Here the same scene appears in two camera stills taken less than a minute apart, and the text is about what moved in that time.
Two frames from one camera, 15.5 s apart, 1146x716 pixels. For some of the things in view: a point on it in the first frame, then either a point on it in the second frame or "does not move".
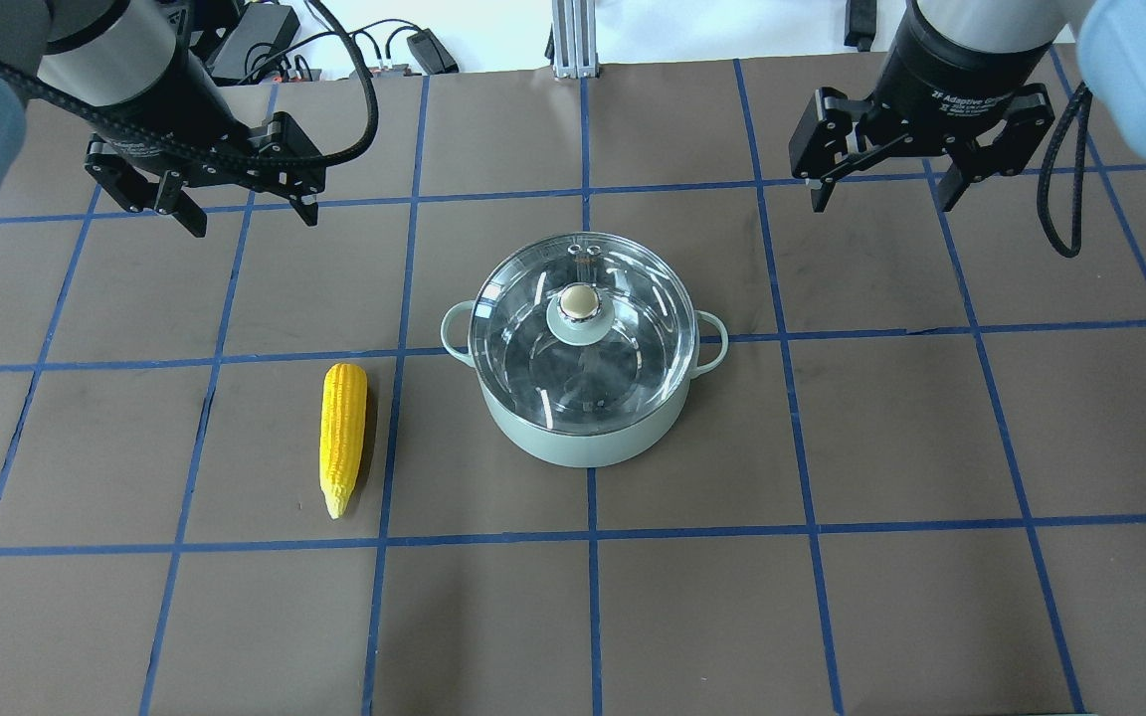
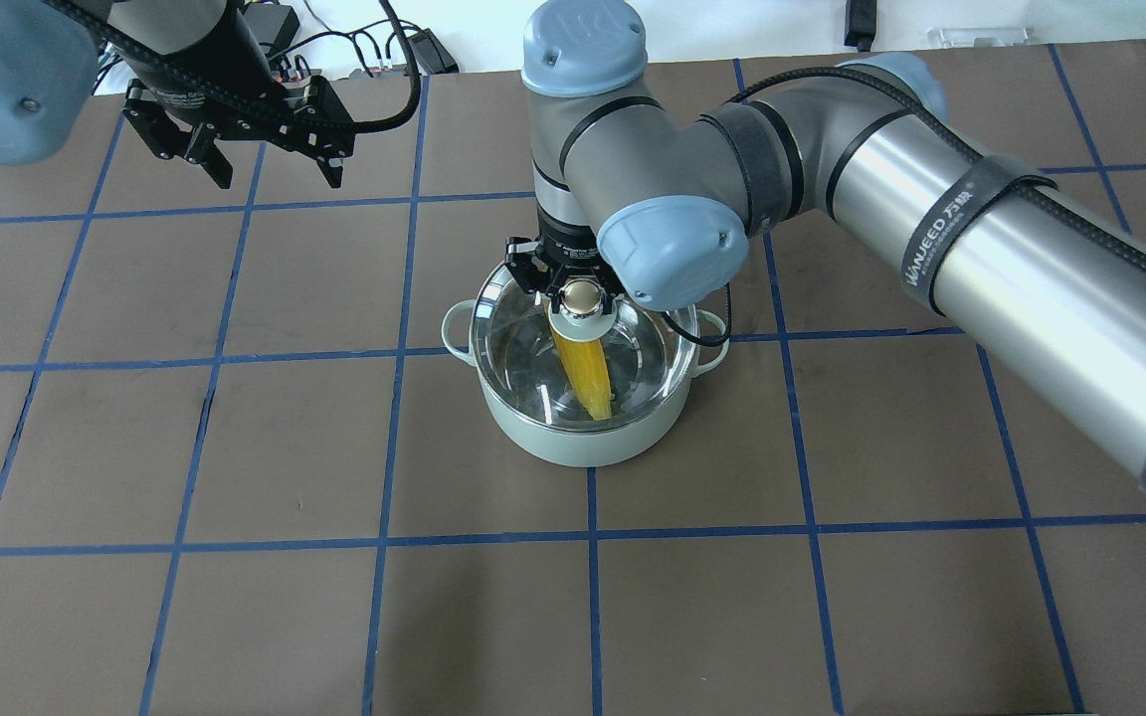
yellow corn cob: (343, 404) → (588, 365)
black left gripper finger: (307, 208) → (332, 173)
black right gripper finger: (951, 184) → (625, 297)
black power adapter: (256, 44) does not move
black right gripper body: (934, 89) → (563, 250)
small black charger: (433, 55) does not move
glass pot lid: (582, 332) does not move
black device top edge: (860, 24) does not move
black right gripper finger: (821, 196) → (541, 277)
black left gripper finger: (173, 200) → (206, 152)
